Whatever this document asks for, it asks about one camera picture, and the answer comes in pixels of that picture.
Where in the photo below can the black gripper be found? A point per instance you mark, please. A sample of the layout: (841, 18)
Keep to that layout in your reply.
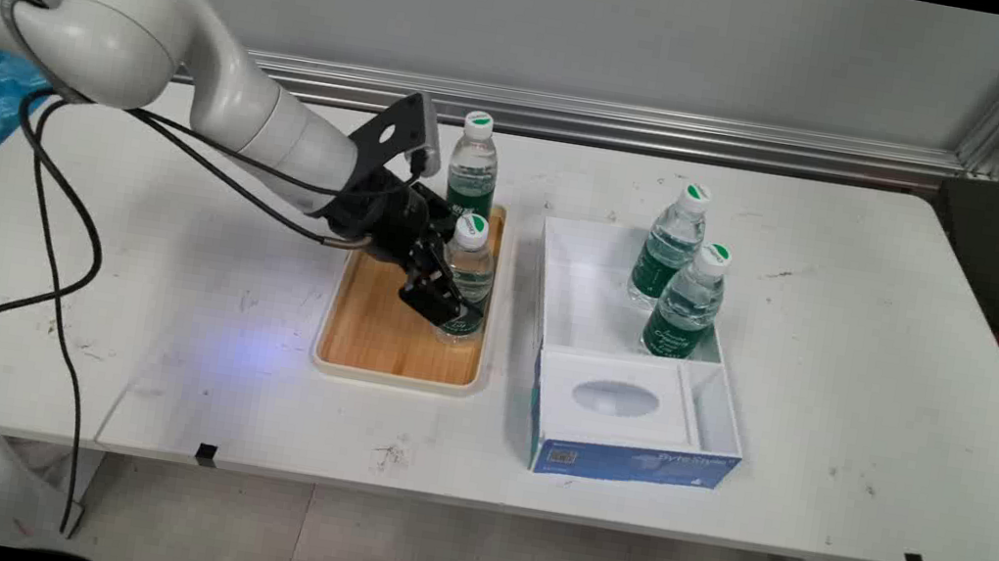
(386, 214)

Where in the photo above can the water bottle green label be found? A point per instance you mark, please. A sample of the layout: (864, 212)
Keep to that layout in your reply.
(685, 313)
(474, 267)
(472, 173)
(665, 251)

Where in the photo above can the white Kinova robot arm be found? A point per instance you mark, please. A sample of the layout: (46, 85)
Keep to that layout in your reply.
(149, 40)

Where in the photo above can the wooden tray white rim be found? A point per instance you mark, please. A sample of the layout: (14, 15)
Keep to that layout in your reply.
(373, 331)

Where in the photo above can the white box blue side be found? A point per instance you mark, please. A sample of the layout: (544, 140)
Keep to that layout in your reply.
(621, 398)

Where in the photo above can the horizontal aluminium rail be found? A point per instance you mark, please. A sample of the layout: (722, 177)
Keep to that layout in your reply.
(631, 127)

